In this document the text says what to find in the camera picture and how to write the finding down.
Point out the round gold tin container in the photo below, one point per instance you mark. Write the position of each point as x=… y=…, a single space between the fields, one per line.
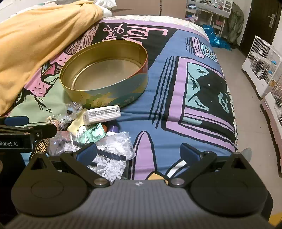
x=105 y=96

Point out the brown wardrobe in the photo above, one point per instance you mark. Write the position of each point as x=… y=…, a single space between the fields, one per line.
x=149 y=7

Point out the clear cellophane trinket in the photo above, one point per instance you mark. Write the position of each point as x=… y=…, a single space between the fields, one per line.
x=73 y=110

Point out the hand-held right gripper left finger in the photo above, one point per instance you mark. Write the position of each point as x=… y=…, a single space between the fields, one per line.
x=87 y=152

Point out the white shelf desk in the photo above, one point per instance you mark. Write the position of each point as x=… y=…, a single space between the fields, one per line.
x=211 y=13

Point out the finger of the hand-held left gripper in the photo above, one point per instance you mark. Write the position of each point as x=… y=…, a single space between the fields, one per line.
x=16 y=120
x=44 y=130

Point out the dark door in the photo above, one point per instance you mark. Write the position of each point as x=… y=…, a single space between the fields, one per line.
x=260 y=22

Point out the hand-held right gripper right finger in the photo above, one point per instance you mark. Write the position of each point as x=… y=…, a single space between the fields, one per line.
x=189 y=153

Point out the white crumpled cloth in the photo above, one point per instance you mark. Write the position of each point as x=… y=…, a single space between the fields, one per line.
x=105 y=5

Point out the person's grey sock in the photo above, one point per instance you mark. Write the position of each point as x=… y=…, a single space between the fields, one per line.
x=246 y=153

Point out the yellow fleece blanket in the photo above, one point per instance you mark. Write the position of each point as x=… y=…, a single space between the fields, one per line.
x=33 y=33

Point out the blue plastic bag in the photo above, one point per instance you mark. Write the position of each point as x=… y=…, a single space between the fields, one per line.
x=217 y=40

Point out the white tube with purple cap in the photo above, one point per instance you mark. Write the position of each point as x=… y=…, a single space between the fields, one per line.
x=114 y=128

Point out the yellow rabbit tissue packet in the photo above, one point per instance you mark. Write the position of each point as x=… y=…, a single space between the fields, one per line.
x=76 y=126

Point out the clear candies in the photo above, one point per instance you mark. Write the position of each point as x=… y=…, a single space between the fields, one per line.
x=58 y=122

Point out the white packet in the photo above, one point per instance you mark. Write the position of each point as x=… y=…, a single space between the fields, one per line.
x=101 y=114

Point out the green foil sachet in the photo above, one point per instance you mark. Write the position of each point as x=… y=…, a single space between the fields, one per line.
x=92 y=133

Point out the green coat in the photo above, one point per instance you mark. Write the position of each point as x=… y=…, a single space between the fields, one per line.
x=235 y=22

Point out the printed cartoon bedspread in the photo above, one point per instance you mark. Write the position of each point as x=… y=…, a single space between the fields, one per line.
x=165 y=105

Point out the clear bag of white lace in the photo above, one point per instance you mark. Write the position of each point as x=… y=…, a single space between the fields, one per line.
x=114 y=143

